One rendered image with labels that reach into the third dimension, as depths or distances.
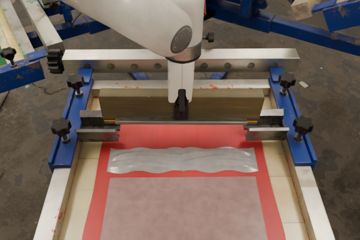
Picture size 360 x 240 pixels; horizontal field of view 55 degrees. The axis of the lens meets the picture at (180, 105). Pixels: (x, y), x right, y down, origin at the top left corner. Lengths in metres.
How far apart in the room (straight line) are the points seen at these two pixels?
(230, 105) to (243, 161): 0.16
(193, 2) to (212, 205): 0.43
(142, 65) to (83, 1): 0.57
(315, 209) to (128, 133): 0.48
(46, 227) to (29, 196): 1.30
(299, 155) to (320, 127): 1.52
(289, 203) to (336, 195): 1.27
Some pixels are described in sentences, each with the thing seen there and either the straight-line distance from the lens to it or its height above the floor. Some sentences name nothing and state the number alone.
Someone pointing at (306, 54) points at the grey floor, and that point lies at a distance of 2.94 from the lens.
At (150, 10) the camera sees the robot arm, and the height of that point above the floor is 1.41.
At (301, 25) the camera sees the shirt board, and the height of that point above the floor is 0.92.
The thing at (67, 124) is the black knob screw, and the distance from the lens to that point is 0.82.
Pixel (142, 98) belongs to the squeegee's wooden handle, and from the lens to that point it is 0.74.
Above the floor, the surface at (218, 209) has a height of 0.96.
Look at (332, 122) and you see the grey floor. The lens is 2.43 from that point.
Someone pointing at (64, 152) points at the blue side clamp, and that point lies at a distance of 0.85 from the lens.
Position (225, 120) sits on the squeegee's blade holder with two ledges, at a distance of 0.78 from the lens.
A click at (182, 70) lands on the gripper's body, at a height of 1.23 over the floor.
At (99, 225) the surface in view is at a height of 0.96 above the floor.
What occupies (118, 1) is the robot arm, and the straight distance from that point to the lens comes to 0.46.
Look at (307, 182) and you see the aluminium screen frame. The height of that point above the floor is 0.99.
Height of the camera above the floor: 1.64
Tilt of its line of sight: 45 degrees down
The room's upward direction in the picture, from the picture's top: straight up
